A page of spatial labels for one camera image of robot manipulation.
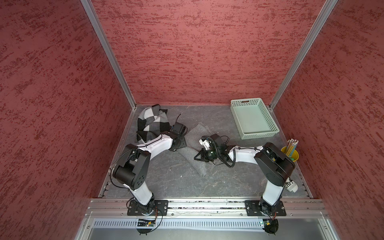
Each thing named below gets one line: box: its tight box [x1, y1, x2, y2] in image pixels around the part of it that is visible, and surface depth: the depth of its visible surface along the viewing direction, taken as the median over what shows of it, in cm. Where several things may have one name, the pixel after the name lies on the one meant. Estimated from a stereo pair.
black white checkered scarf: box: [136, 104, 171, 144], surface depth 108 cm
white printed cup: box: [284, 177, 299, 193], surface depth 81 cm
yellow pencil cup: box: [280, 146, 300, 162], surface depth 85 cm
